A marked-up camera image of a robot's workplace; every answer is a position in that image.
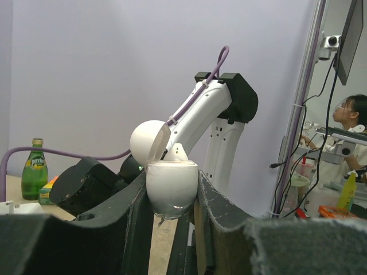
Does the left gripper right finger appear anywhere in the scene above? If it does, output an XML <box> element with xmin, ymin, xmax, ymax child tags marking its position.
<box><xmin>194</xmin><ymin>173</ymin><xmax>366</xmax><ymax>274</ymax></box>

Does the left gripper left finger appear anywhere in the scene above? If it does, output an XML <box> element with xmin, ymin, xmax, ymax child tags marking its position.
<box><xmin>1</xmin><ymin>174</ymin><xmax>154</xmax><ymax>274</ymax></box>

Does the white charging case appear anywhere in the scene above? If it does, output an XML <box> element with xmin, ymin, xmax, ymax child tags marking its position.
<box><xmin>130</xmin><ymin>120</ymin><xmax>198</xmax><ymax>222</ymax></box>

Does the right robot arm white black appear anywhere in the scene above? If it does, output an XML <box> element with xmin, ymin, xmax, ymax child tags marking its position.
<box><xmin>50</xmin><ymin>72</ymin><xmax>259</xmax><ymax>216</ymax></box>

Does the orange green juice carton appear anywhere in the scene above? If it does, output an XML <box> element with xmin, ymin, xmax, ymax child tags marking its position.
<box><xmin>38</xmin><ymin>176</ymin><xmax>58</xmax><ymax>205</ymax></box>

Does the orange box on desk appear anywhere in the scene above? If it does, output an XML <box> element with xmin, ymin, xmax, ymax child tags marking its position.
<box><xmin>318</xmin><ymin>206</ymin><xmax>358</xmax><ymax>219</ymax></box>

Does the green glass bottle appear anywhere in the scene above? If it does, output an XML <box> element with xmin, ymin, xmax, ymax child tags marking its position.
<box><xmin>21</xmin><ymin>151</ymin><xmax>48</xmax><ymax>201</ymax></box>

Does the yellow spray bottle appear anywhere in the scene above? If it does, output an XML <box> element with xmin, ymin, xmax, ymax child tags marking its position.
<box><xmin>337</xmin><ymin>171</ymin><xmax>357</xmax><ymax>211</ymax></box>

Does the person with glasses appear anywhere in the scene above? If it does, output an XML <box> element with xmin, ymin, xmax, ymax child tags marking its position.
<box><xmin>300</xmin><ymin>94</ymin><xmax>367</xmax><ymax>190</ymax></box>

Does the black monitor screen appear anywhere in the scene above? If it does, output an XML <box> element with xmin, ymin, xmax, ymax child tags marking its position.
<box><xmin>333</xmin><ymin>0</ymin><xmax>364</xmax><ymax>86</ymax></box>

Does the black hanging cable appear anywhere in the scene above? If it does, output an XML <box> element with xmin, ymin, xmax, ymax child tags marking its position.
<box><xmin>269</xmin><ymin>54</ymin><xmax>341</xmax><ymax>218</ymax></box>

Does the aluminium frame post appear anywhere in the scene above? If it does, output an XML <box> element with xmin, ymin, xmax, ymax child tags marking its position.
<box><xmin>269</xmin><ymin>1</ymin><xmax>329</xmax><ymax>218</ymax></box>

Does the silver external camera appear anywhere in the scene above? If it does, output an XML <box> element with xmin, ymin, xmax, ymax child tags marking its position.
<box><xmin>318</xmin><ymin>36</ymin><xmax>341</xmax><ymax>61</ymax></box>

